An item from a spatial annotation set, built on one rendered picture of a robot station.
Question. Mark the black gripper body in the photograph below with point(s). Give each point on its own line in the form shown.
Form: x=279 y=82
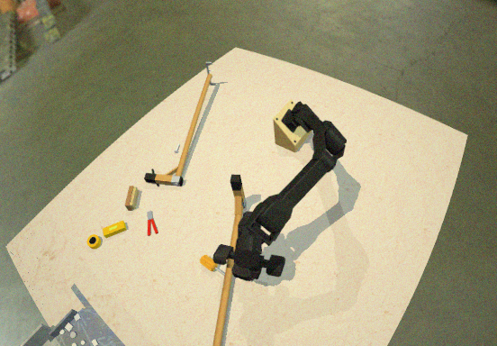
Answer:
x=274 y=266

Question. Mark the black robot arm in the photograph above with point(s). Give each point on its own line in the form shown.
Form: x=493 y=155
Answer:
x=276 y=211

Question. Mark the red-handled pliers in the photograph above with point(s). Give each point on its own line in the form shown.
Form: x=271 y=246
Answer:
x=150 y=220

